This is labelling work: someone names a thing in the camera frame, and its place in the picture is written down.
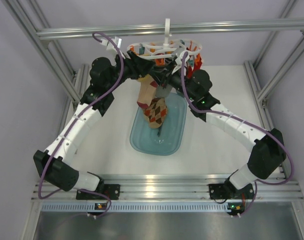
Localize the blue transparent tray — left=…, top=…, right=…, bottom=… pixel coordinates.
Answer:
left=130, top=93, right=187, bottom=156

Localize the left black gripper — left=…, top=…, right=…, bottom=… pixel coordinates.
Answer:
left=105, top=49, right=155, bottom=92

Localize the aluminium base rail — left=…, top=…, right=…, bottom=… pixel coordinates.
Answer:
left=31, top=173, right=304, bottom=201

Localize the aluminium top crossbar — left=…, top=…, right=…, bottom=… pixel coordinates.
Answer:
left=36, top=17, right=304, bottom=41

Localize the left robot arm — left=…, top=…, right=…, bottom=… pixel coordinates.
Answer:
left=33, top=51, right=155, bottom=200

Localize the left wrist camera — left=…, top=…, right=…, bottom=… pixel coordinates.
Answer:
left=100, top=37, right=122, bottom=56

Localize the grey black striped sock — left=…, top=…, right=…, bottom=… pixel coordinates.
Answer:
left=155, top=85, right=172, bottom=98

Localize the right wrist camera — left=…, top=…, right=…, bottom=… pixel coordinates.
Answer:
left=172, top=48, right=189, bottom=66

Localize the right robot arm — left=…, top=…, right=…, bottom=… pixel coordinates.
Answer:
left=149, top=65, right=288, bottom=202

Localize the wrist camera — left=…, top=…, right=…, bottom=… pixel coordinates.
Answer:
left=100, top=37, right=122, bottom=56
left=172, top=48, right=189, bottom=66

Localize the perforated cable duct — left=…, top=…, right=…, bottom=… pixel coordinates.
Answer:
left=41, top=202, right=245, bottom=213

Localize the white round clip hanger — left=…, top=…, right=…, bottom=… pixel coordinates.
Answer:
left=127, top=18, right=202, bottom=60

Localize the beige purple striped sock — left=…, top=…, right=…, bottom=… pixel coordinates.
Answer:
left=137, top=75, right=158, bottom=110

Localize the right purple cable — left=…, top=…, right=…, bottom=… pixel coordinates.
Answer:
left=180, top=51, right=294, bottom=218

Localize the beige argyle sock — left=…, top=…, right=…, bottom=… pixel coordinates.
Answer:
left=143, top=98, right=168, bottom=129

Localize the yellow sock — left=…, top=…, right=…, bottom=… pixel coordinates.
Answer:
left=137, top=75, right=150, bottom=84

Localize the red sock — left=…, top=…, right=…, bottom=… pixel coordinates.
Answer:
left=186, top=54, right=202, bottom=78

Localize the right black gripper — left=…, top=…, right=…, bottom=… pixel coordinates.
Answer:
left=148, top=61, right=197, bottom=102

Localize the purple cable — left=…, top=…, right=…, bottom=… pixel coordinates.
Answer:
left=180, top=51, right=294, bottom=218
left=38, top=32, right=126, bottom=218

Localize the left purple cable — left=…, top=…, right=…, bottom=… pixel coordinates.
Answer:
left=38, top=32, right=126, bottom=218

